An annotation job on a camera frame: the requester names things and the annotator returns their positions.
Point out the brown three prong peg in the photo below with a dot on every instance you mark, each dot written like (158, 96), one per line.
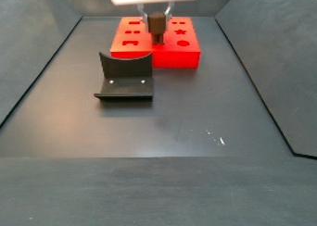
(157, 27)

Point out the red shape sorter block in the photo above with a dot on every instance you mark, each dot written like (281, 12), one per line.
(178, 54)

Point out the black curved holder stand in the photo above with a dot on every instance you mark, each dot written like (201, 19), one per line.
(128, 78)

